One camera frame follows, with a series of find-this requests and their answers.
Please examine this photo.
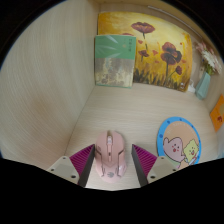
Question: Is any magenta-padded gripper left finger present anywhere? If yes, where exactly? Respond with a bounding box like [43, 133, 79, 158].
[46, 143, 96, 188]

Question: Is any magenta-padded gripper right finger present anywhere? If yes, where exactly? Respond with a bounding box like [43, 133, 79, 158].
[131, 143, 178, 188]

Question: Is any pink computer mouse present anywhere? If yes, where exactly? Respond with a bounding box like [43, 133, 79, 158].
[94, 129, 128, 183]

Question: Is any round blue-rimmed cartoon mouse pad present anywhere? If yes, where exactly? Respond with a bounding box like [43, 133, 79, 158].
[156, 116, 202, 171]

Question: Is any orange booklet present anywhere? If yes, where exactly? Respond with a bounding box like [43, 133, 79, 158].
[209, 94, 224, 133]

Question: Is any white power adapter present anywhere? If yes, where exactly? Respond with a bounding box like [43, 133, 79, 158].
[187, 83, 198, 94]

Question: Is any pale green faceted vase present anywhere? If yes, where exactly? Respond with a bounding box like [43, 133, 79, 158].
[194, 70, 212, 101]

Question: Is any green and beige book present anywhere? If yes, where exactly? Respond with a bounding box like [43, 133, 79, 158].
[94, 34, 138, 90]

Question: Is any yellow painting with red poppies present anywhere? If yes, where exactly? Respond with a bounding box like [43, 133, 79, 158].
[97, 11, 194, 93]

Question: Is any pink and white flower bouquet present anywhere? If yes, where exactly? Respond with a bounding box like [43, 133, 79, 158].
[194, 39, 223, 76]

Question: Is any white light bar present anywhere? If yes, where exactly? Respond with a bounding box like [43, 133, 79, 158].
[147, 4, 198, 32]

